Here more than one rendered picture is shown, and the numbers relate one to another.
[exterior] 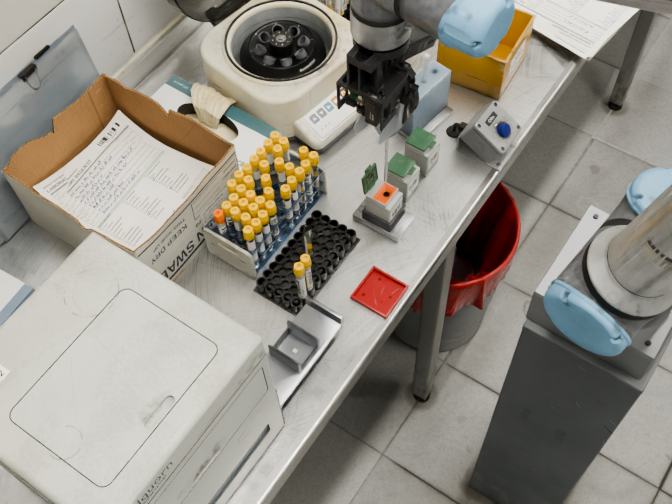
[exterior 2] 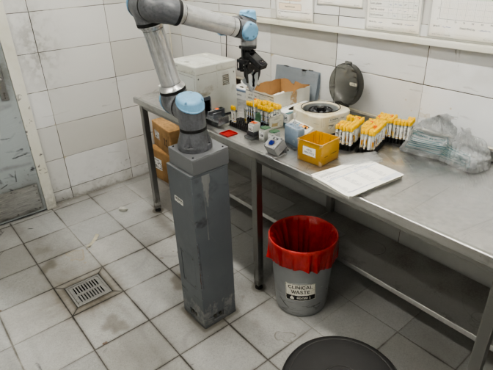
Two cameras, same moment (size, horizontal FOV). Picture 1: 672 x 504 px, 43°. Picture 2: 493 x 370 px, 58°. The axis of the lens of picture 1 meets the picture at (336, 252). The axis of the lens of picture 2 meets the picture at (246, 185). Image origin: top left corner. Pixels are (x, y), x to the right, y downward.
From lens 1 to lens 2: 2.47 m
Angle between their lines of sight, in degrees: 73
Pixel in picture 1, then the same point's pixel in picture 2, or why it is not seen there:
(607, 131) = not seen: outside the picture
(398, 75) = (245, 60)
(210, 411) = (184, 67)
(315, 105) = (298, 120)
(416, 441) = (238, 281)
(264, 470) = not seen: hidden behind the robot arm
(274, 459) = not seen: hidden behind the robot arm
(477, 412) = (243, 302)
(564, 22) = (335, 173)
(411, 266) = (234, 138)
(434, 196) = (258, 144)
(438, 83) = (293, 128)
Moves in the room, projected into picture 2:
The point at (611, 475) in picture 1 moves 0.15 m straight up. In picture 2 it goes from (194, 339) to (192, 316)
